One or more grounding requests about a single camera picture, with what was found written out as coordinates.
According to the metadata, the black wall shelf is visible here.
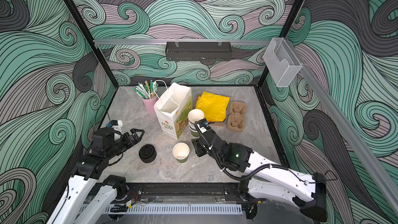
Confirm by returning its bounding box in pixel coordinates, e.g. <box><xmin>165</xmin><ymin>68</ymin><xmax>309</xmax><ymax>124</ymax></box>
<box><xmin>165</xmin><ymin>42</ymin><xmax>232</xmax><ymax>62</ymax></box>

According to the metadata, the clear acrylic wall pocket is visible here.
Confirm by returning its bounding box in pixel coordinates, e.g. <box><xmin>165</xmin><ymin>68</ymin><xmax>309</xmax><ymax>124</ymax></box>
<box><xmin>263</xmin><ymin>37</ymin><xmax>302</xmax><ymax>88</ymax></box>

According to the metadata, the green paper cup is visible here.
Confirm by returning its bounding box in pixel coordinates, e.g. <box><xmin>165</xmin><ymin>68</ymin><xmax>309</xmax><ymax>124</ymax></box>
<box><xmin>172</xmin><ymin>143</ymin><xmax>190</xmax><ymax>163</ymax></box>

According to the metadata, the brown pulp cup carrier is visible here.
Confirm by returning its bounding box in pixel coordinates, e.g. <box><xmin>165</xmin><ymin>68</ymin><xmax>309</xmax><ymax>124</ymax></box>
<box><xmin>227</xmin><ymin>101</ymin><xmax>247</xmax><ymax>133</ymax></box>

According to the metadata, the pink holder cup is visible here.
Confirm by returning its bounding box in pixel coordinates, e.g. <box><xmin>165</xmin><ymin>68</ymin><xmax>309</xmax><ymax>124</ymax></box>
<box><xmin>142</xmin><ymin>96</ymin><xmax>159</xmax><ymax>115</ymax></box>

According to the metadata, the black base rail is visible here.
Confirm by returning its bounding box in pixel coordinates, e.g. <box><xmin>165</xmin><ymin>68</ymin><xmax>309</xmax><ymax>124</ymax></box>
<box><xmin>58</xmin><ymin>181</ymin><xmax>308</xmax><ymax>203</ymax></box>

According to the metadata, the white slotted cable duct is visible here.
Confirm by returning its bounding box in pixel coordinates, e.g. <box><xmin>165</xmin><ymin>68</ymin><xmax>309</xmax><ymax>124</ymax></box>
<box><xmin>120</xmin><ymin>204</ymin><xmax>243</xmax><ymax>215</ymax></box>

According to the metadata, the aluminium wall rail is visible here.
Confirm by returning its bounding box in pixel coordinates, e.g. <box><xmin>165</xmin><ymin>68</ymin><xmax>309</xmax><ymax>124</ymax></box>
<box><xmin>93</xmin><ymin>38</ymin><xmax>271</xmax><ymax>46</ymax></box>

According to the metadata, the stack of black cup lids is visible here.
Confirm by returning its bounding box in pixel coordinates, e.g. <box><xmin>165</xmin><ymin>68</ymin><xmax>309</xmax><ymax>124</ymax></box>
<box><xmin>139</xmin><ymin>144</ymin><xmax>157</xmax><ymax>163</ymax></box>

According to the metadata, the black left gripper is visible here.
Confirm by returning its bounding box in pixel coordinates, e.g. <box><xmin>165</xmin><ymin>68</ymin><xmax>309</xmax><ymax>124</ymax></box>
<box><xmin>105</xmin><ymin>128</ymin><xmax>144</xmax><ymax>160</ymax></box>

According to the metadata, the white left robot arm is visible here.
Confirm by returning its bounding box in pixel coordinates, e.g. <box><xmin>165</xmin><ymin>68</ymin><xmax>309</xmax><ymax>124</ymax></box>
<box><xmin>48</xmin><ymin>127</ymin><xmax>145</xmax><ymax>224</ymax></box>

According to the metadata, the black cage frame post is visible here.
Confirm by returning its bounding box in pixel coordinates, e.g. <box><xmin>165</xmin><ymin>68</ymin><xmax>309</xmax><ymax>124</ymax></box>
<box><xmin>63</xmin><ymin>0</ymin><xmax>119</xmax><ymax>90</ymax></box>

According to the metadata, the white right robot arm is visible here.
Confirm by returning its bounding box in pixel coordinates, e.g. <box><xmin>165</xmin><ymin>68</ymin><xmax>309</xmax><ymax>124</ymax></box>
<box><xmin>194</xmin><ymin>119</ymin><xmax>328</xmax><ymax>222</ymax></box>

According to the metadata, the stack of green paper cups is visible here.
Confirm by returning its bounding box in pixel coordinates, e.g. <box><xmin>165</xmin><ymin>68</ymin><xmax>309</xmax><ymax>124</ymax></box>
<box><xmin>188</xmin><ymin>109</ymin><xmax>205</xmax><ymax>137</ymax></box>

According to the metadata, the white green paper bag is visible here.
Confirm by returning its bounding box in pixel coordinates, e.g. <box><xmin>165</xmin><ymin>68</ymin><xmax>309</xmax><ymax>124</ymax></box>
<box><xmin>154</xmin><ymin>83</ymin><xmax>193</xmax><ymax>140</ymax></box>

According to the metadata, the yellow paper napkin stack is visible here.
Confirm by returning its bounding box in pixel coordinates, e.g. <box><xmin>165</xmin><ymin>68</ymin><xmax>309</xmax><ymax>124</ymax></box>
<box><xmin>195</xmin><ymin>91</ymin><xmax>230</xmax><ymax>122</ymax></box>

